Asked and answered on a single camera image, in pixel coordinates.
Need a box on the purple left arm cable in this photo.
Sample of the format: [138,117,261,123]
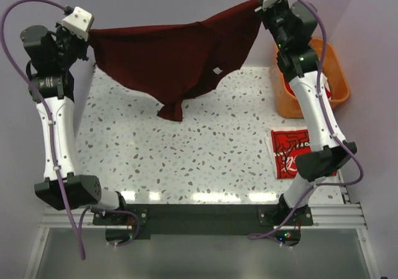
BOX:
[0,0,141,260]

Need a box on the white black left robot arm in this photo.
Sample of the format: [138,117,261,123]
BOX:
[20,24,147,226]

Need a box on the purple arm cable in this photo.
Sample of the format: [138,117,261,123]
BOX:
[0,0,141,260]
[248,0,365,245]

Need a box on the orange plastic basket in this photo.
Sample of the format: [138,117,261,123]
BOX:
[270,43,350,119]

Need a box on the white t shirt in basket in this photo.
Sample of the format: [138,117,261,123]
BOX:
[323,75,331,99]

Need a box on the bright red t shirt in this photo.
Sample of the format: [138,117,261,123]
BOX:
[284,81,332,101]

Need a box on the dark maroon t shirt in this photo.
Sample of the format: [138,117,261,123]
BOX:
[89,0,261,122]

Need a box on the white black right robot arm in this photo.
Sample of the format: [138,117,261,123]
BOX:
[258,0,357,224]

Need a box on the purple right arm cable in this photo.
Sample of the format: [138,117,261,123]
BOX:
[248,0,365,245]

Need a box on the folded red coca-cola t shirt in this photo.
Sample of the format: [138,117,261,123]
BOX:
[270,129,338,179]

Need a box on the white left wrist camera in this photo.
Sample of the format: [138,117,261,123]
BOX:
[61,7,95,42]

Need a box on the aluminium extrusion rail frame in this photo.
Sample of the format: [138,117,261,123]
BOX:
[23,194,382,279]

